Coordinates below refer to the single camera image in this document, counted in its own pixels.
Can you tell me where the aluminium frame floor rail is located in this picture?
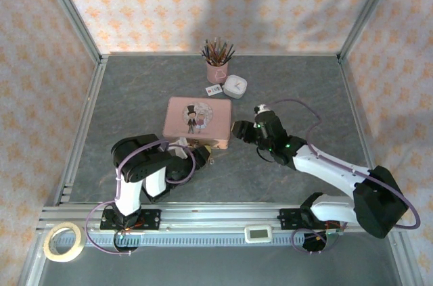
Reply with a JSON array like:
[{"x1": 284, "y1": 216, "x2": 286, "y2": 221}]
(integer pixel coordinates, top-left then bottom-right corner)
[
  {"x1": 338, "y1": 57, "x2": 420, "y2": 286},
  {"x1": 18, "y1": 55, "x2": 109, "y2": 286}
]

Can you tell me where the aluminium frame corner post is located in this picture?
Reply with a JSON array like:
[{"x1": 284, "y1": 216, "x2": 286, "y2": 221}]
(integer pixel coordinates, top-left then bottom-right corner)
[
  {"x1": 36, "y1": 0, "x2": 104, "y2": 66},
  {"x1": 338, "y1": 0, "x2": 403, "y2": 64}
]

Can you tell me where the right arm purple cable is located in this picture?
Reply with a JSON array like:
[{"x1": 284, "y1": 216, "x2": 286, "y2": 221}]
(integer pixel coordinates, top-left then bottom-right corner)
[{"x1": 270, "y1": 98, "x2": 422, "y2": 255}]

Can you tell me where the white digital display device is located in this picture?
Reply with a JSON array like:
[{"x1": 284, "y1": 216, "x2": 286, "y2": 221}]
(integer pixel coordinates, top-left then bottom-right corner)
[{"x1": 244, "y1": 224, "x2": 273, "y2": 243}]

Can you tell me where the bundle of coloured pencils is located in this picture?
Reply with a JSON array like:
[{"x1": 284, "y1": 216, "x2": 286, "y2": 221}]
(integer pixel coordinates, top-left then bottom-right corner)
[{"x1": 200, "y1": 37, "x2": 237, "y2": 66}]

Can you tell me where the masking tape roll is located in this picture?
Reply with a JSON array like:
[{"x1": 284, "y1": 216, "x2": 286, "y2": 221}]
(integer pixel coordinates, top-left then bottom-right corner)
[{"x1": 43, "y1": 222, "x2": 85, "y2": 262}]

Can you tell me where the pink illustrated tin box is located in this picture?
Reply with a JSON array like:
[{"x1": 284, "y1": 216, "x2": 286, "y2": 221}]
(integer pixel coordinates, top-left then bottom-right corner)
[{"x1": 161, "y1": 95, "x2": 233, "y2": 150}]

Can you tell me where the pink pencil cup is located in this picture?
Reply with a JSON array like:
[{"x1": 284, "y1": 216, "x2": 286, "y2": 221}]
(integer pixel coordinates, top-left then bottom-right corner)
[{"x1": 206, "y1": 59, "x2": 229, "y2": 85}]

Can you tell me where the white square clock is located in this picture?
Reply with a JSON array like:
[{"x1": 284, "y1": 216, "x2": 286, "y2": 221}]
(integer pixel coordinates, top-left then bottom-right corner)
[{"x1": 223, "y1": 74, "x2": 249, "y2": 99}]

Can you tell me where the grey slotted cable duct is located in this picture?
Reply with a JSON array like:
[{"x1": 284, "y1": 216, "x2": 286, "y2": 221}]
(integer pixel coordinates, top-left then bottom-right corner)
[{"x1": 55, "y1": 231, "x2": 305, "y2": 248}]

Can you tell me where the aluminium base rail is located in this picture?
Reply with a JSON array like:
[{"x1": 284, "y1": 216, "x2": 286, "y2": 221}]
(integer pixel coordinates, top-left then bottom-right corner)
[{"x1": 40, "y1": 203, "x2": 346, "y2": 233}]

